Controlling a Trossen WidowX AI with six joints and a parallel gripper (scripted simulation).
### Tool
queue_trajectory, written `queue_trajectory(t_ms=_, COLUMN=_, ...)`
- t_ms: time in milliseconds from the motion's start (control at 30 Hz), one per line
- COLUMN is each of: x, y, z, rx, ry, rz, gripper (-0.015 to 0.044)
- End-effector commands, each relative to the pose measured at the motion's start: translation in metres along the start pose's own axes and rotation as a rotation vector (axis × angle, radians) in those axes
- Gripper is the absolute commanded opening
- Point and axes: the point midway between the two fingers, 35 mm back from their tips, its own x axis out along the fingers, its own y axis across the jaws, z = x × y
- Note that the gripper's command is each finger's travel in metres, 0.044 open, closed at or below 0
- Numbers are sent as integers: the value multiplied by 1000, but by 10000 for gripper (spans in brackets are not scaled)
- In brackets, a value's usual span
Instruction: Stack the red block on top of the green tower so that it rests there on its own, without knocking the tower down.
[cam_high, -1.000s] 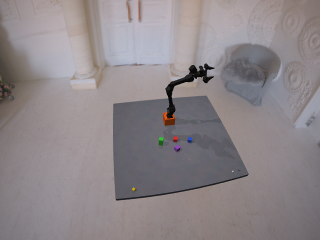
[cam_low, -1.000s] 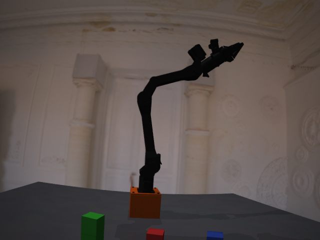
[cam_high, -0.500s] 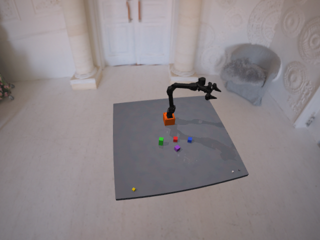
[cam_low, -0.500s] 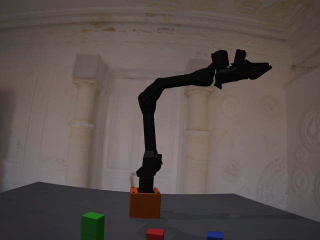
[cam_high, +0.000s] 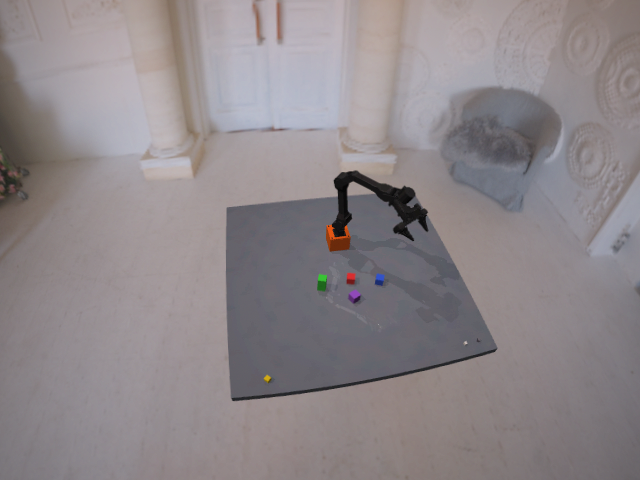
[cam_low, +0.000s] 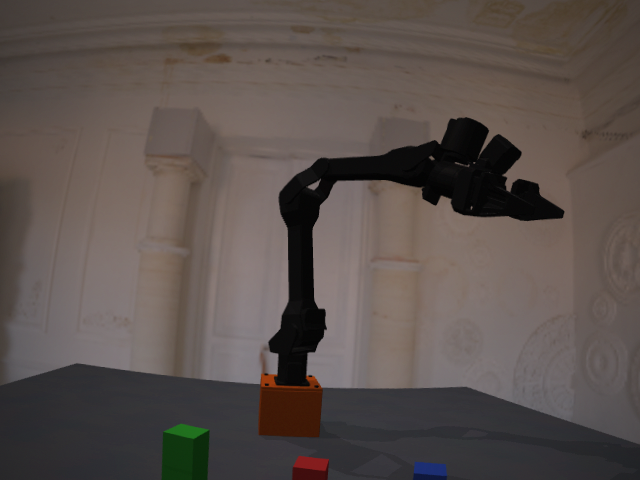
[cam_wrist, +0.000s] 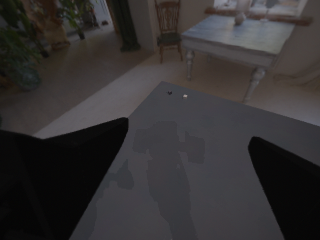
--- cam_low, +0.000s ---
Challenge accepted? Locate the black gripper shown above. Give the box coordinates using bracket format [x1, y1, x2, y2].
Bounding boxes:
[451, 166, 565, 221]

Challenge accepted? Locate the green block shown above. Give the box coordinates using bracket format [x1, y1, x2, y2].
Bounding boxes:
[162, 424, 210, 472]
[161, 461, 208, 480]

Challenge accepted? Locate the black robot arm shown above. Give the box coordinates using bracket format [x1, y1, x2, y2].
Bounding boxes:
[268, 117, 522, 386]

